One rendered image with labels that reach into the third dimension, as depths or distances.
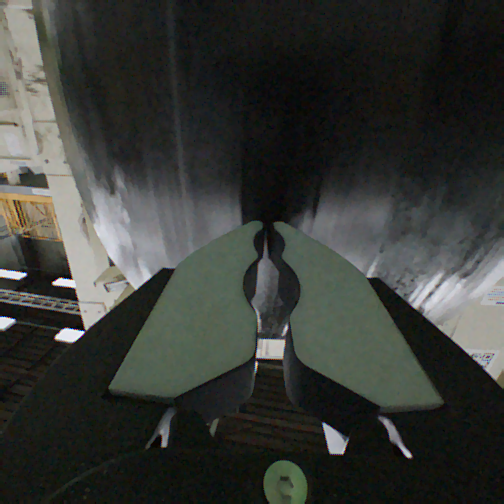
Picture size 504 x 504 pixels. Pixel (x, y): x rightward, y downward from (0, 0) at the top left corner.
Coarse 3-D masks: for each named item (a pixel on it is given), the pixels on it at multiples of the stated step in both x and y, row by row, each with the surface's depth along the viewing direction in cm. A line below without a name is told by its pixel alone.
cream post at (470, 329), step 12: (480, 300) 37; (468, 312) 38; (480, 312) 38; (492, 312) 38; (444, 324) 39; (456, 324) 39; (468, 324) 39; (480, 324) 39; (492, 324) 39; (456, 336) 40; (468, 336) 40; (480, 336) 40; (492, 336) 40; (468, 348) 41; (480, 348) 41; (492, 348) 41; (492, 372) 43
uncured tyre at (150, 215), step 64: (64, 0) 10; (128, 0) 9; (192, 0) 9; (256, 0) 9; (320, 0) 9; (384, 0) 9; (448, 0) 9; (64, 64) 12; (128, 64) 10; (192, 64) 10; (256, 64) 10; (320, 64) 10; (384, 64) 10; (448, 64) 10; (64, 128) 14; (128, 128) 11; (192, 128) 11; (256, 128) 11; (320, 128) 11; (384, 128) 11; (448, 128) 11; (128, 192) 13; (192, 192) 12; (256, 192) 12; (320, 192) 12; (384, 192) 12; (448, 192) 12; (128, 256) 16; (384, 256) 14; (448, 256) 14
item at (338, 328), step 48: (288, 240) 10; (288, 288) 9; (336, 288) 8; (288, 336) 7; (336, 336) 6; (384, 336) 7; (288, 384) 7; (336, 384) 6; (384, 384) 6; (432, 384) 6; (336, 432) 6
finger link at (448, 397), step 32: (384, 288) 8; (416, 320) 7; (416, 352) 6; (448, 352) 6; (448, 384) 6; (480, 384) 6; (384, 416) 5; (416, 416) 5; (448, 416) 5; (480, 416) 5; (416, 448) 5; (448, 448) 5; (480, 448) 5; (480, 480) 4
